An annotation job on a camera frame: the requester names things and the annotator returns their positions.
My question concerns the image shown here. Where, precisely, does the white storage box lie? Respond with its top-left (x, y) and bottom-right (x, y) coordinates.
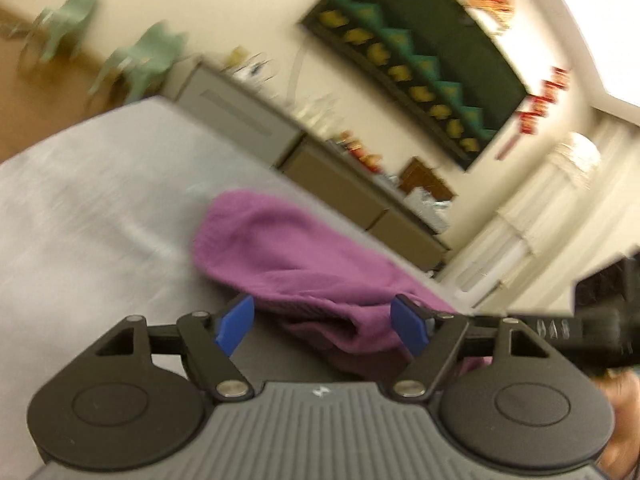
top-left (405, 190), bottom-right (451, 233)

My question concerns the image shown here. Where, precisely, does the red plate of fruit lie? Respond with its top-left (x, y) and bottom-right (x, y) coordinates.
top-left (340, 132), bottom-right (383, 171)

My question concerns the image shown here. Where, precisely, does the air conditioner with fringed cover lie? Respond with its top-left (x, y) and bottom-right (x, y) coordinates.
top-left (450, 132), bottom-right (603, 306)

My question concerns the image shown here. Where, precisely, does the purple garment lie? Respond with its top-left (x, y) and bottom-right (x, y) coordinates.
top-left (192, 189), bottom-right (493, 383)

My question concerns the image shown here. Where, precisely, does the grey brown sideboard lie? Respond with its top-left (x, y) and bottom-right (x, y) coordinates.
top-left (170, 55), bottom-right (453, 273)

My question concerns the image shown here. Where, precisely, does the cream curtain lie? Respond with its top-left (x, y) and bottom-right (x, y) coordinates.
top-left (500, 110), bottom-right (640, 311)

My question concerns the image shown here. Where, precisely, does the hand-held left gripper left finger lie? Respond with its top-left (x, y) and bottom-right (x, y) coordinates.
top-left (95, 294), bottom-right (256, 403)

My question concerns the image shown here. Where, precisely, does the white wall cable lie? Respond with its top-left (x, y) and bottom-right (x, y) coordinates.
top-left (287, 42), bottom-right (311, 106)

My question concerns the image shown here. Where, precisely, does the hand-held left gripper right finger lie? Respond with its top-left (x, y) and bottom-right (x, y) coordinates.
top-left (390, 294), bottom-right (551, 403)

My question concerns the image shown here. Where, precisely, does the dark framed wall painting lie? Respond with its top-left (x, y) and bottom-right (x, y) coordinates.
top-left (299, 0), bottom-right (530, 173)

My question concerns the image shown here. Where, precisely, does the brown wicker basket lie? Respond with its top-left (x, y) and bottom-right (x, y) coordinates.
top-left (400, 156), bottom-right (456, 201)

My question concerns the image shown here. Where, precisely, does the green plastic chair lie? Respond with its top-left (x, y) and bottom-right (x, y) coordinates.
top-left (20, 0), bottom-right (101, 63)
top-left (87, 22), bottom-right (188, 106)

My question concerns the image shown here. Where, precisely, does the person's right hand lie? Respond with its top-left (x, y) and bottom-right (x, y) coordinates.
top-left (599, 367), bottom-right (640, 480)

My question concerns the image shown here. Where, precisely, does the glass electric kettle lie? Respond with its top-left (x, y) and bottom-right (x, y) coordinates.
top-left (225, 47), bottom-right (273, 86)

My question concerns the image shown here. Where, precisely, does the red knot hanging ornament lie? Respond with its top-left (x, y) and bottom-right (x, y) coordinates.
top-left (495, 66), bottom-right (571, 161)

